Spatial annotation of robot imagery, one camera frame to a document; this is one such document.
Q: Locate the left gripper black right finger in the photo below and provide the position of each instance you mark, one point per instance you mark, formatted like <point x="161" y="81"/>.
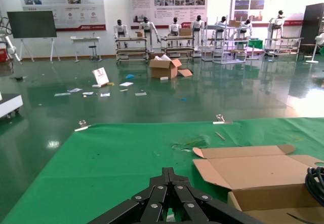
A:
<point x="195" y="206"/>

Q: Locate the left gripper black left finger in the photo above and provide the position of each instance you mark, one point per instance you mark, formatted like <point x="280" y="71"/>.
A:
<point x="146" y="203"/>

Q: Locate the white industrial robot arm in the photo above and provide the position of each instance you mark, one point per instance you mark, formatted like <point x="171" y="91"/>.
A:
<point x="10" y="47"/>

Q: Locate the brown open cardboard box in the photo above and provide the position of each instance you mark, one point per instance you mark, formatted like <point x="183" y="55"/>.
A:
<point x="253" y="168"/>

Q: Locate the small cardboard box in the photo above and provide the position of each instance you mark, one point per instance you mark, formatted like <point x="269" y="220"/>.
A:
<point x="139" y="34"/>
<point x="234" y="23"/>
<point x="185" y="32"/>

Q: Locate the red box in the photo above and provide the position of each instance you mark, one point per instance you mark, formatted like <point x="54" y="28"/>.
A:
<point x="3" y="55"/>

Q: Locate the green table cloth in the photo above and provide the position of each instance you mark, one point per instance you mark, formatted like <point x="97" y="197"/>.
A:
<point x="101" y="163"/>

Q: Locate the crumpled clear plastic scrap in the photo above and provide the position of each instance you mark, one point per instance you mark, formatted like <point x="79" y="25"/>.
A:
<point x="189" y="143"/>

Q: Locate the small wooden stick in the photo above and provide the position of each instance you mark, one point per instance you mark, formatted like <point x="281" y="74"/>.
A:
<point x="220" y="135"/>

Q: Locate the silver binder clip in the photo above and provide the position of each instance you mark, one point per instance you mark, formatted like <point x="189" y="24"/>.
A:
<point x="222" y="120"/>
<point x="82" y="126"/>

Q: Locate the white paper sheet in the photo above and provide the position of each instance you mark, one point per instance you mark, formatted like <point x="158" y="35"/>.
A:
<point x="126" y="83"/>
<point x="105" y="94"/>
<point x="140" y="94"/>
<point x="74" y="90"/>

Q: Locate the blue crumpled glove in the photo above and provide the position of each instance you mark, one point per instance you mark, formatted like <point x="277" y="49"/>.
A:
<point x="130" y="76"/>

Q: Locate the flat cardboard piece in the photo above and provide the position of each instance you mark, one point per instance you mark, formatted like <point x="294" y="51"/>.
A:
<point x="185" y="72"/>

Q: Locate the large open cardboard carton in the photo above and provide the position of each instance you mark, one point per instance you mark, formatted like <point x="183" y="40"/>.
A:
<point x="162" y="69"/>

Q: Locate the red and white sign board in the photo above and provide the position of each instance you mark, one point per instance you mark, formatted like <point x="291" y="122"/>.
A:
<point x="100" y="75"/>

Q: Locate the grey workbench cart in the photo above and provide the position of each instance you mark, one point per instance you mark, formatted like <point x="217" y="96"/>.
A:
<point x="177" y="48"/>
<point x="131" y="50"/>
<point x="283" y="49"/>

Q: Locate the black round stool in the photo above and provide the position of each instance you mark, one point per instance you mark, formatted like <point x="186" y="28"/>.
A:
<point x="93" y="47"/>

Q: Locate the white wheeled platform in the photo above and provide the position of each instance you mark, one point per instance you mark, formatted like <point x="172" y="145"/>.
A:
<point x="8" y="105"/>

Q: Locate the white humanoid robot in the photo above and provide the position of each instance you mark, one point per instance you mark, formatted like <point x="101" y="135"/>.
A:
<point x="246" y="26"/>
<point x="174" y="28"/>
<point x="278" y="23"/>
<point x="146" y="26"/>
<point x="197" y="27"/>
<point x="120" y="30"/>
<point x="222" y="21"/>

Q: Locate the small white desk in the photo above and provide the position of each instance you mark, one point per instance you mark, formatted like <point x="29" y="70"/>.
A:
<point x="84" y="39"/>

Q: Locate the white standing fan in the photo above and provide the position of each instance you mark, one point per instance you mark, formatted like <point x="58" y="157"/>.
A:
<point x="318" y="40"/>

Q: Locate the black display on stand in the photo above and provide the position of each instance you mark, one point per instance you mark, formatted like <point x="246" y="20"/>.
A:
<point x="31" y="24"/>

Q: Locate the black tall cabinet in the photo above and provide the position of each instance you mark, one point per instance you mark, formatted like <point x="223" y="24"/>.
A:
<point x="311" y="23"/>

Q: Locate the white metal frame rack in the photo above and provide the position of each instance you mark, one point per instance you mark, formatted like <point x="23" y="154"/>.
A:
<point x="222" y="56"/>

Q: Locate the wall poster with photo row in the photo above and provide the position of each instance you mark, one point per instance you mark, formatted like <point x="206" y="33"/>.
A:
<point x="167" y="3"/>

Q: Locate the wall poster with building photos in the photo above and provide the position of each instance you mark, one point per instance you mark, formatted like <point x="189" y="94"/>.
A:
<point x="255" y="1"/>

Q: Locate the wall poster with red footer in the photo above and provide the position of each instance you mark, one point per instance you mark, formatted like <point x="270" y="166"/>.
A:
<point x="63" y="6"/>

